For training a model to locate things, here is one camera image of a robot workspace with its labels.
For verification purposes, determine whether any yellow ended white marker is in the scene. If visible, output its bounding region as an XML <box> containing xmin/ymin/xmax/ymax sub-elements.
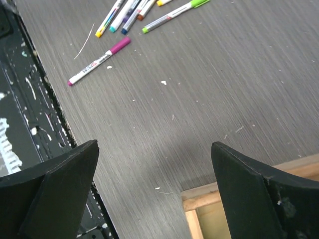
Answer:
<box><xmin>95</xmin><ymin>0</ymin><xmax>124</xmax><ymax>38</ymax></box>

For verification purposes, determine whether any magenta capped white marker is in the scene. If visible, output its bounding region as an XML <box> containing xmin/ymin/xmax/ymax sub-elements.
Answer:
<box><xmin>67</xmin><ymin>36</ymin><xmax>131</xmax><ymax>86</ymax></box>

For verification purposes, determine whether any blue ended white marker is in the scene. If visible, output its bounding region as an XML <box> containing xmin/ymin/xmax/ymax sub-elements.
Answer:
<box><xmin>121</xmin><ymin>0</ymin><xmax>148</xmax><ymax>35</ymax></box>

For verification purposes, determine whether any wooden clothes rack frame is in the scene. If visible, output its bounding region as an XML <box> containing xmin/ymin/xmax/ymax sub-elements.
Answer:
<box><xmin>181</xmin><ymin>154</ymin><xmax>319</xmax><ymax>239</ymax></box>

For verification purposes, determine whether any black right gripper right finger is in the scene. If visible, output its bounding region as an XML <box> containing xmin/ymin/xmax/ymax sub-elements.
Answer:
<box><xmin>211</xmin><ymin>142</ymin><xmax>319</xmax><ymax>239</ymax></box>

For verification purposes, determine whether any brown ended white marker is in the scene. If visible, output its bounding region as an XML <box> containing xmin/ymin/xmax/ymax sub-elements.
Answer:
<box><xmin>137</xmin><ymin>0</ymin><xmax>156</xmax><ymax>21</ymax></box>

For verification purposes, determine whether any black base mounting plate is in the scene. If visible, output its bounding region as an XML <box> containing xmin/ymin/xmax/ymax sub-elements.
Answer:
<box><xmin>0</xmin><ymin>0</ymin><xmax>118</xmax><ymax>239</ymax></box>

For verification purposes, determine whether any teal ended white marker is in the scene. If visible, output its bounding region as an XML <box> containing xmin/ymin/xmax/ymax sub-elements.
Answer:
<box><xmin>109</xmin><ymin>0</ymin><xmax>136</xmax><ymax>33</ymax></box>

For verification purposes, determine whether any green capped white marker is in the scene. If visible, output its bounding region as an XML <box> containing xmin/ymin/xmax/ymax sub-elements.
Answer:
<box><xmin>142</xmin><ymin>0</ymin><xmax>209</xmax><ymax>34</ymax></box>

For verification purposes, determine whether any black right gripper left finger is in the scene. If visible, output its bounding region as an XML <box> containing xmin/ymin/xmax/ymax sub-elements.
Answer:
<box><xmin>0</xmin><ymin>140</ymin><xmax>99</xmax><ymax>239</ymax></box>

